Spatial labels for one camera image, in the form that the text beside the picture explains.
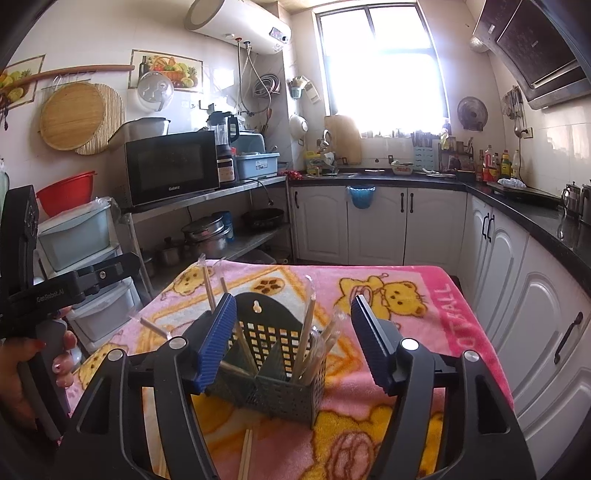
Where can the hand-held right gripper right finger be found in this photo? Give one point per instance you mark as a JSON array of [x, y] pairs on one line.
[[375, 346]]

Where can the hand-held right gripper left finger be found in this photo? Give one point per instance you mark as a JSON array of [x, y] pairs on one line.
[[217, 344]]

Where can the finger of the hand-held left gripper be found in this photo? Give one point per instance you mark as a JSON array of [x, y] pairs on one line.
[[115, 270]]

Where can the dark green utensil basket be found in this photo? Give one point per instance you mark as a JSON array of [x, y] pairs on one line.
[[281, 392]]

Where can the person's left hand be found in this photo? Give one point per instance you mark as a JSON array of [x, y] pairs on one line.
[[14, 369]]

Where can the pink bear print blanket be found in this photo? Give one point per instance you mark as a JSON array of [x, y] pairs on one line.
[[415, 332]]

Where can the plastic drawer unit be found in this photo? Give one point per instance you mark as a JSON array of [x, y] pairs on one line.
[[74, 235]]

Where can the small steel lidded pot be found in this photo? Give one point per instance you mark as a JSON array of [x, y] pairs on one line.
[[168, 253]]

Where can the red plastic basin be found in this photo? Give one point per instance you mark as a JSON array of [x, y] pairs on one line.
[[64, 194]]

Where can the stacked steel pots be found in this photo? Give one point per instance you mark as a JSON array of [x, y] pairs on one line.
[[205, 235]]

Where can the black microwave oven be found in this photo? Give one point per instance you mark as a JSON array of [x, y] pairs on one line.
[[171, 166]]

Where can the blue canister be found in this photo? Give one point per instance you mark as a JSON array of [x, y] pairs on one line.
[[228, 226]]

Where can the steel shelf rack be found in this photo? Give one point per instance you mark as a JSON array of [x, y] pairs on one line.
[[207, 192]]

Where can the round wooden board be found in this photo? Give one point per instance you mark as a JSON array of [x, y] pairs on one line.
[[69, 117]]

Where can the black wok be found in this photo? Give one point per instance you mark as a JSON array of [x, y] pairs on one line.
[[262, 218]]

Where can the white plastic container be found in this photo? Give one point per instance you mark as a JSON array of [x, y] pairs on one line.
[[147, 129]]

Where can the round bamboo mat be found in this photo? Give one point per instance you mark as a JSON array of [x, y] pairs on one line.
[[115, 121]]

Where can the blue hanging waste bin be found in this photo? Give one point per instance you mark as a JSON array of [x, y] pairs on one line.
[[361, 196]]

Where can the black blender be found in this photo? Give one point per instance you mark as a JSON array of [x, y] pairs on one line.
[[226, 168]]

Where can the white base cabinets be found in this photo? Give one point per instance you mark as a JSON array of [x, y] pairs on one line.
[[521, 295]]

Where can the grey-blue dish drainer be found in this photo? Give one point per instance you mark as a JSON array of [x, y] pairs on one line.
[[256, 164]]

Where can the patterned bowl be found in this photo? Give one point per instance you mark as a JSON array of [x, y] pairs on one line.
[[402, 169]]

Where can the white plate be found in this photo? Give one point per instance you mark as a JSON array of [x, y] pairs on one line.
[[438, 173]]

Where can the long wooden rolling pin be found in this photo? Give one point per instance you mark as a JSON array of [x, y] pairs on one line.
[[92, 69]]

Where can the white plastic food cover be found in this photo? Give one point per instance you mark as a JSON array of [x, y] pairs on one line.
[[154, 90]]

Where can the red scrubber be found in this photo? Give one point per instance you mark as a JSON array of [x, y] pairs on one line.
[[292, 175]]

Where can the black cooking pot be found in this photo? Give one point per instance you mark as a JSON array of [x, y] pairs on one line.
[[465, 176]]

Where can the yellow packet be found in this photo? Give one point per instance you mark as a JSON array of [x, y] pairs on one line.
[[315, 162]]

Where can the light blue knife block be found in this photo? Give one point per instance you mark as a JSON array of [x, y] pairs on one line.
[[423, 158]]

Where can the black spice rack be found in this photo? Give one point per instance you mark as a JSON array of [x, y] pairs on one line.
[[457, 161]]

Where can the steel sink faucet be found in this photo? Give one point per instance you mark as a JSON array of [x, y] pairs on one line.
[[327, 147]]

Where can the pale wooden cutting board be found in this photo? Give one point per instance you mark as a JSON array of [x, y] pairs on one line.
[[344, 138]]

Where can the black induction cooktop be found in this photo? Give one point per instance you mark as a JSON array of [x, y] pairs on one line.
[[526, 196]]

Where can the black kitchen countertop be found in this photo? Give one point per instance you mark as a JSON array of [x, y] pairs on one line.
[[554, 226]]

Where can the yellow oil bottle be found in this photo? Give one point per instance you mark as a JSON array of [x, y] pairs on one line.
[[506, 166]]

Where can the white plastic bottle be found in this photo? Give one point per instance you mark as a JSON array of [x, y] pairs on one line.
[[516, 165]]

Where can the white hanging colander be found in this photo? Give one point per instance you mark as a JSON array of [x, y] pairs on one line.
[[298, 125]]

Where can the hanging steel racks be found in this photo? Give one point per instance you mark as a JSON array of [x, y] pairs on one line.
[[266, 86]]

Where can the hanging utensil cup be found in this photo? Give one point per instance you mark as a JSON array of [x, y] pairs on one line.
[[296, 90]]

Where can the white grater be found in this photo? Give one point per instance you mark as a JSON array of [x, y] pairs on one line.
[[313, 94]]

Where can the white water heater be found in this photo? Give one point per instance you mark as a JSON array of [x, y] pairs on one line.
[[231, 21]]

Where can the hanging steel ladles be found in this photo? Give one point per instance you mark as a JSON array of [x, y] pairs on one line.
[[515, 108]]

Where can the kitchen window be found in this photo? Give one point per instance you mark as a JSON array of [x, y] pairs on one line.
[[383, 69]]

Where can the black range hood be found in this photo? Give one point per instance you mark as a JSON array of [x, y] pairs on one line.
[[535, 46]]

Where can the fruit picture wall tile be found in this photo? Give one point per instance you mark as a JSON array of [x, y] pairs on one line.
[[16, 87], [180, 64]]

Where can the round grey wall strainer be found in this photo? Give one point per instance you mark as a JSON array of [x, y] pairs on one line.
[[472, 113]]

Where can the wall power socket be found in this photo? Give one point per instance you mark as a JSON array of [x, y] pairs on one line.
[[527, 133]]

